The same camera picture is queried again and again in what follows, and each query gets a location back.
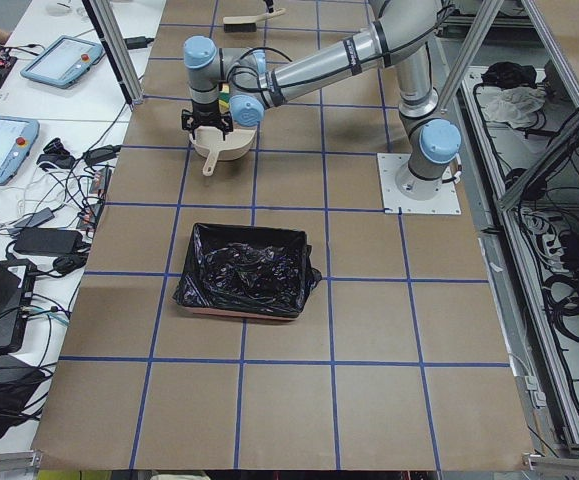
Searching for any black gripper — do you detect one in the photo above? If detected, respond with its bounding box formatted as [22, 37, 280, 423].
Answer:
[181, 109, 233, 141]

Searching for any beige plastic dustpan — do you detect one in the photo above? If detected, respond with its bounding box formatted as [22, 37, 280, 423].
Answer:
[189, 126, 256, 177]

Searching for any beige hand brush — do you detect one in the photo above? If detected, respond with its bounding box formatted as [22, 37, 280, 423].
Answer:
[223, 8, 286, 33]

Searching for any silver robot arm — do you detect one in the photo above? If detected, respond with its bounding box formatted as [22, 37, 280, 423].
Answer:
[181, 1, 461, 181]

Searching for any black lined trash bin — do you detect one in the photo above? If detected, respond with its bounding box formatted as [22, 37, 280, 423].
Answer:
[174, 223, 322, 320]

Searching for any yellow green sponge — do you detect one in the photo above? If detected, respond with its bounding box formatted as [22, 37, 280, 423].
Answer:
[219, 84, 230, 112]

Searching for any upper blue teach pendant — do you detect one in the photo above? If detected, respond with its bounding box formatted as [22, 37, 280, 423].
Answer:
[20, 35, 104, 89]

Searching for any blue teach pendant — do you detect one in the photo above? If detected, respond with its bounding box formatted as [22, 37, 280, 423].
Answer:
[20, 35, 104, 89]
[0, 114, 41, 186]

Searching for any black power adapter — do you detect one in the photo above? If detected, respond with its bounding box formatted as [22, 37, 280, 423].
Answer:
[13, 228, 83, 256]

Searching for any lower blue teach pendant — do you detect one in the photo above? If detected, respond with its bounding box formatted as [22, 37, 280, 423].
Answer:
[0, 114, 41, 186]

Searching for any white crumpled cloth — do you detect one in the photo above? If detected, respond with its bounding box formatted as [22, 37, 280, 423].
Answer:
[483, 86, 546, 129]

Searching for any aluminium frame post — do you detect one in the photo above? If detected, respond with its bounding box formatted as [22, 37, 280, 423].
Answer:
[82, 0, 143, 108]

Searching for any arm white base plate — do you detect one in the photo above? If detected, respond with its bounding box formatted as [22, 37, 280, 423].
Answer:
[377, 153, 461, 215]

